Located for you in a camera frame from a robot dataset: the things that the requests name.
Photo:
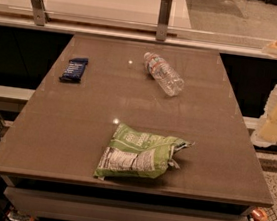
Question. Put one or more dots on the clear plastic water bottle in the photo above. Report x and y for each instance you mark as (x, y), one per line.
(169, 80)

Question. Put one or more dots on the green chip bag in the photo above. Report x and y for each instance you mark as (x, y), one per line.
(138, 154)

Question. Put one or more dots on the blue snack bar wrapper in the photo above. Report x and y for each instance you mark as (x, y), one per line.
(74, 70)

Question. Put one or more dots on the middle metal railing bracket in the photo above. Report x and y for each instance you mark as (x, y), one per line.
(163, 19)

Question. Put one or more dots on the metal railing bracket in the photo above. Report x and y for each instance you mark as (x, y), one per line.
(163, 19)
(39, 12)

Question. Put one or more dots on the left metal railing bracket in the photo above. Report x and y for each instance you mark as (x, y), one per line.
(39, 12)

